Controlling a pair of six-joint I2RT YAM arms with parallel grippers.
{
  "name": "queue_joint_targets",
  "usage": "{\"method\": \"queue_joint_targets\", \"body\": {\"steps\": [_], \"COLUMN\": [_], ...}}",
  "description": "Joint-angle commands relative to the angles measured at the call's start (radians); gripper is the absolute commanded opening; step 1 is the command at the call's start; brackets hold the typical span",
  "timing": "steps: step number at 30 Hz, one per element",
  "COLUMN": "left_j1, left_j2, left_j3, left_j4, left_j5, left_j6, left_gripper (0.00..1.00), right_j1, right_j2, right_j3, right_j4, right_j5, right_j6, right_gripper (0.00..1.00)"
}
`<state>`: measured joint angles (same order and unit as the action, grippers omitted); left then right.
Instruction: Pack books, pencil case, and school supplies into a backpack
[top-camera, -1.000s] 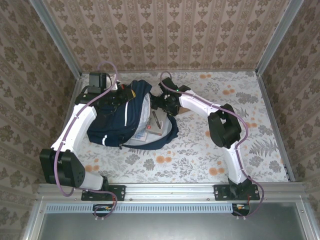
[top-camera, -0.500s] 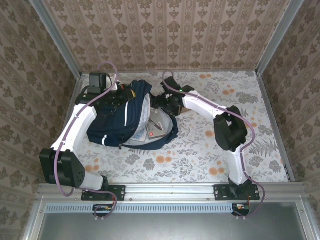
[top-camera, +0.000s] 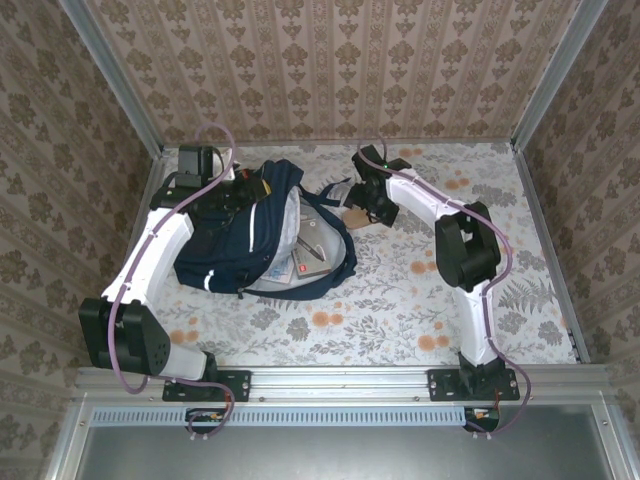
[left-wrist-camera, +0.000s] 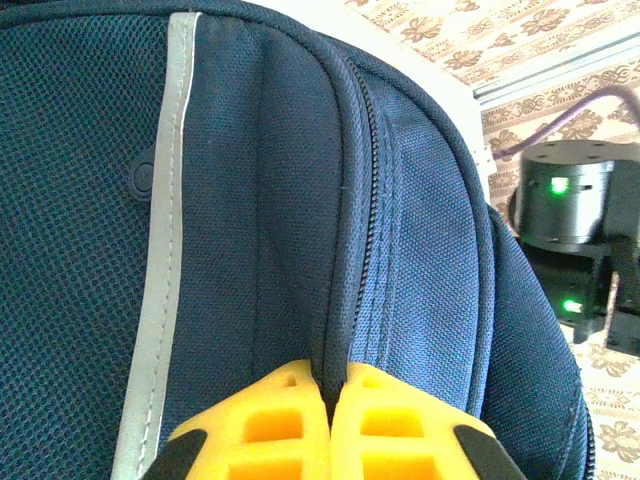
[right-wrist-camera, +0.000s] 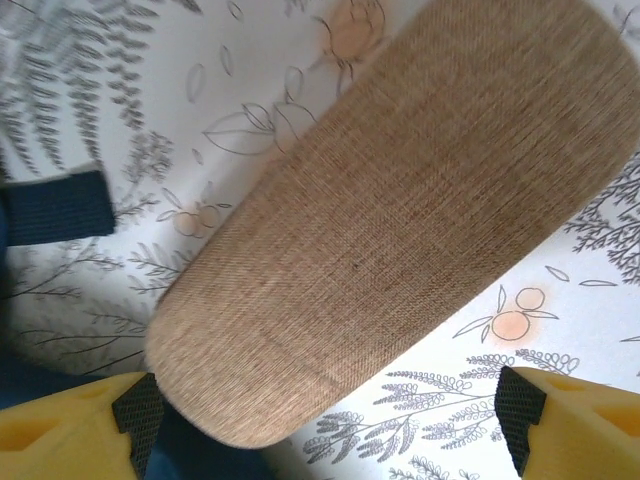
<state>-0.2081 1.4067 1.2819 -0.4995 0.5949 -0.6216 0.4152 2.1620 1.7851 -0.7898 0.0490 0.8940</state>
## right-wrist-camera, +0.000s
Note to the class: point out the yellow black-padded right gripper right finger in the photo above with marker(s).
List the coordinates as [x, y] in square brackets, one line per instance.
[590, 435]

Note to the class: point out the yellow black-padded right gripper left finger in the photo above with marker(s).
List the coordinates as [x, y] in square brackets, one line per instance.
[60, 440]

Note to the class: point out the navy blue backpack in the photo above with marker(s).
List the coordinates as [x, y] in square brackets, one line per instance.
[55, 207]

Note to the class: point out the brown fabric pencil case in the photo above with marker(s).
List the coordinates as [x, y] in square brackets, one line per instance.
[400, 225]

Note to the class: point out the floral table cover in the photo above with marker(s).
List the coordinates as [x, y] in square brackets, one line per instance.
[150, 100]

